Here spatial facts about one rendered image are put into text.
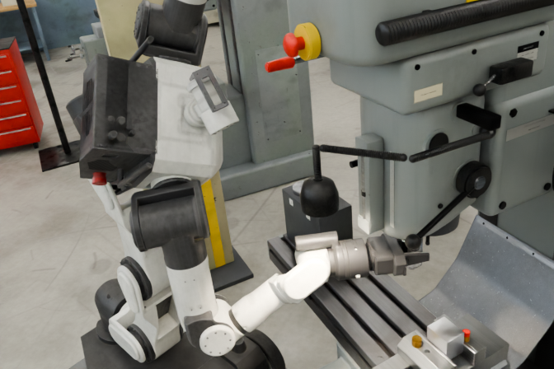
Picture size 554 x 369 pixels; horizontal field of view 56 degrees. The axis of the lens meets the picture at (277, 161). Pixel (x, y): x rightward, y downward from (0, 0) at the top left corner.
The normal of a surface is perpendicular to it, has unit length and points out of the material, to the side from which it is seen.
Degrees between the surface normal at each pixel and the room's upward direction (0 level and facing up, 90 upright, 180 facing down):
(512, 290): 64
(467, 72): 90
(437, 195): 90
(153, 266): 81
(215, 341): 84
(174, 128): 58
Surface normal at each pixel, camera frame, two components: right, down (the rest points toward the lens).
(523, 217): -0.89, 0.28
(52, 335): -0.10, -0.89
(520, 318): -0.70, -0.42
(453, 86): 0.44, 0.37
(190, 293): 0.19, 0.34
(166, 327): 0.25, -0.67
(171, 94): 0.56, -0.25
